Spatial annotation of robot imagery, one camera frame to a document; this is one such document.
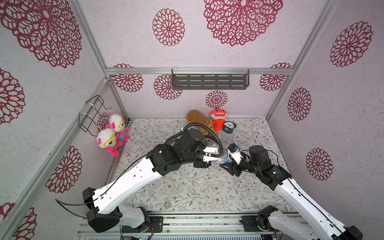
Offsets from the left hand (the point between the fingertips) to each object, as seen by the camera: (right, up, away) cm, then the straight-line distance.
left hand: (210, 150), depth 63 cm
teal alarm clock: (+19, +12, +47) cm, 52 cm away
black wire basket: (-60, +22, +17) cm, 66 cm away
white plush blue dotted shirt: (-55, +13, +30) cm, 64 cm away
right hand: (+8, -5, +12) cm, 15 cm away
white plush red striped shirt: (-57, +4, +23) cm, 61 cm away
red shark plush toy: (+12, +20, +50) cm, 55 cm away
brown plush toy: (-6, +20, +47) cm, 52 cm away
